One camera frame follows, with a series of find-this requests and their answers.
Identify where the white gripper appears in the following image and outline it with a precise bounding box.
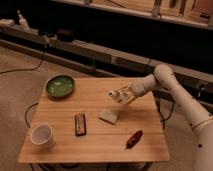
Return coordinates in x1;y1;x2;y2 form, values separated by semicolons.
114;78;149;105

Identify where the white labelled bottle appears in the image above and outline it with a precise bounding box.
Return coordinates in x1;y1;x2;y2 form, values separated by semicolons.
108;90;134;103

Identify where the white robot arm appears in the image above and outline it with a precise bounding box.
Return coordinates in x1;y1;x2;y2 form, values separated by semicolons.
109;64;213;171

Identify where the white spray bottle background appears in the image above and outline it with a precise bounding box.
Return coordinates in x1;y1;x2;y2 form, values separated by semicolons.
17;11;30;31

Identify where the beige sponge block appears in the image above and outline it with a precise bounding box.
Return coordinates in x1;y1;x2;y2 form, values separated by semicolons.
99;110;119;124

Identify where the red brown packet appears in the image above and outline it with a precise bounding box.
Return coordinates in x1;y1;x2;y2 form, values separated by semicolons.
126;130;143;149

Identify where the wooden table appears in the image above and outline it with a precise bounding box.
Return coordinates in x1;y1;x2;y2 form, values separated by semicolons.
18;78;170;163

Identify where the brown chocolate bar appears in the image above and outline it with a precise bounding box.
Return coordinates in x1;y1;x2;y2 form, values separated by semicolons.
75;113;87;136

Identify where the green bowl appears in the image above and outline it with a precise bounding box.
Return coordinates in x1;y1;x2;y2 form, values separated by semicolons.
45;75;75;98

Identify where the black box on ledge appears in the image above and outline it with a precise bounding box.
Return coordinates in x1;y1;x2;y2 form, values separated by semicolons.
56;29;75;42

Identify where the white cup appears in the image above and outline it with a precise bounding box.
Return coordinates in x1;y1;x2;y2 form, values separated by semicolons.
30;124;55;149

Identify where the black cable right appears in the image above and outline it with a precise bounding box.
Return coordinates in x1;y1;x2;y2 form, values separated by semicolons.
155;93;176;130

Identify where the black floor cable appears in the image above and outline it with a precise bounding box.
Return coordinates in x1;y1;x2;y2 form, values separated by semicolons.
0;46;46;76

